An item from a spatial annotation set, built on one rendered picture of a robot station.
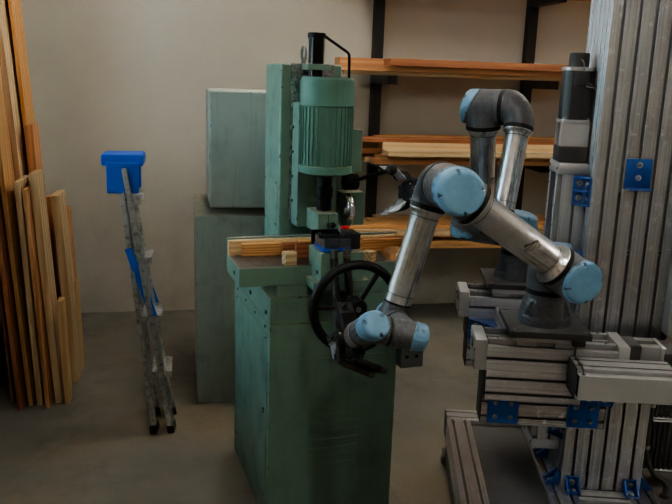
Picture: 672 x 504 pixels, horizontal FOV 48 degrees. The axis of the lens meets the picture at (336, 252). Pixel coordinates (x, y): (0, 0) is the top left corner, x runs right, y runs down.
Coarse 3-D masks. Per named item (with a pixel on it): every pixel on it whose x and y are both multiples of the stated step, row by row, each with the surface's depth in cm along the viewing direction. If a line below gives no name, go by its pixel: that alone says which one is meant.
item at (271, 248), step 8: (368, 240) 260; (376, 240) 261; (384, 240) 262; (392, 240) 262; (400, 240) 263; (248, 248) 247; (256, 248) 248; (264, 248) 249; (272, 248) 249; (280, 248) 250; (368, 248) 260; (376, 248) 261
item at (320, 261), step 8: (312, 248) 237; (312, 256) 237; (320, 256) 229; (328, 256) 229; (352, 256) 232; (360, 256) 233; (312, 264) 238; (320, 264) 230; (328, 264) 230; (312, 272) 238; (320, 272) 230; (352, 272) 233; (360, 272) 234; (344, 280) 233
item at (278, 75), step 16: (272, 64) 267; (288, 64) 257; (272, 80) 268; (288, 80) 258; (272, 96) 269; (288, 96) 259; (272, 112) 270; (288, 112) 260; (272, 128) 270; (288, 128) 262; (272, 144) 271; (288, 144) 263; (272, 160) 272; (288, 160) 264; (272, 176) 273; (288, 176) 265; (336, 176) 271; (272, 192) 273; (288, 192) 267; (336, 192) 272; (272, 208) 274; (336, 208) 274; (272, 224) 275; (288, 224) 269
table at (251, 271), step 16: (240, 256) 247; (256, 256) 248; (272, 256) 248; (384, 256) 254; (240, 272) 232; (256, 272) 233; (272, 272) 235; (288, 272) 237; (304, 272) 238; (368, 272) 245
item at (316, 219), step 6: (312, 210) 254; (318, 210) 254; (330, 210) 255; (312, 216) 254; (318, 216) 248; (324, 216) 248; (330, 216) 249; (336, 216) 250; (306, 222) 261; (312, 222) 254; (318, 222) 248; (324, 222) 249; (330, 222) 250; (336, 222) 250; (312, 228) 254; (318, 228) 249; (324, 228) 249; (330, 228) 250; (336, 228) 251
